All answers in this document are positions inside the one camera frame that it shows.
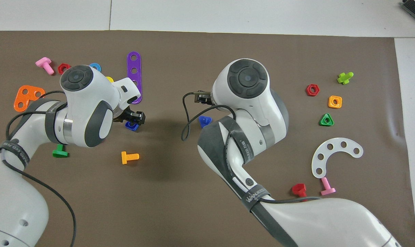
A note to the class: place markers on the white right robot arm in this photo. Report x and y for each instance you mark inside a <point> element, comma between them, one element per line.
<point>255,113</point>

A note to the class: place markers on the blue square nut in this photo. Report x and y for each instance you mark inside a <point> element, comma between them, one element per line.
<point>132,128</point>

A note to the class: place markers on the pink plastic bolt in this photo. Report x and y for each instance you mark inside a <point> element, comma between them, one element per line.
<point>44,64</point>
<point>327,187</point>

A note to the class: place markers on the lime green plastic bolt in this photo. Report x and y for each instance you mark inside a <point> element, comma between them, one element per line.
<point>345,78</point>

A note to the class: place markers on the dark ribbed device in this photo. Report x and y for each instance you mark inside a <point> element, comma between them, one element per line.
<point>414,8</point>

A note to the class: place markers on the green triangle nut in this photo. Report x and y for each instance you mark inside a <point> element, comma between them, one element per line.
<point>322,123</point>

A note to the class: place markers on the blue two-hole plate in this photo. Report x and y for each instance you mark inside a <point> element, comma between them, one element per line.
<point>90,66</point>

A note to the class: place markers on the red plastic bolt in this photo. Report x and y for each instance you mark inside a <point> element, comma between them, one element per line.
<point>298,188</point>

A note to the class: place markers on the brown table mat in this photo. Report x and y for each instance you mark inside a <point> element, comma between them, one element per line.
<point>180,51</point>

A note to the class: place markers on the yellow three-hole plate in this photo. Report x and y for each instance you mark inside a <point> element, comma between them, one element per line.
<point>109,79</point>

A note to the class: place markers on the purple four-hole plate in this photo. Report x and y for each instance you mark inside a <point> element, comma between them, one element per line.
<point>134,64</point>

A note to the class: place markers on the dark green plastic bolt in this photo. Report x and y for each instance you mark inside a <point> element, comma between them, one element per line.
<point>59,151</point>

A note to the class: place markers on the blue plastic bolt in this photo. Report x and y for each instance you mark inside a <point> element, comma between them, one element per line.
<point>204,121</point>

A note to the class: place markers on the white curved hole plate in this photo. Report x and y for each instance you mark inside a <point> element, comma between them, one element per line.
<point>337,144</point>

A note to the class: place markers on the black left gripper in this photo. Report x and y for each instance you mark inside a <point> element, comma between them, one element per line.
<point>126,115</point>

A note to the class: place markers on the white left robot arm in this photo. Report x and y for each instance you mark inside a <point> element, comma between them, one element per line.
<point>15,206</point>

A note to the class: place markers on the orange square nut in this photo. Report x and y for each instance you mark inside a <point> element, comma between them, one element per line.
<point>330,104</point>

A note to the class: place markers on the orange heart plate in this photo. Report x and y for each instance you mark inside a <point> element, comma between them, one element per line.
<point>27,98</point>

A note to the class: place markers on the orange plastic bolt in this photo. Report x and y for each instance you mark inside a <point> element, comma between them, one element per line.
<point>129,157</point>

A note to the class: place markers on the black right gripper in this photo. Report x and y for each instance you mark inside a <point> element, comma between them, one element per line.
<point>202,97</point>

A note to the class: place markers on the red hexagon nut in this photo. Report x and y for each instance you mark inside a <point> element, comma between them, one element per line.
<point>60,70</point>
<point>308,92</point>

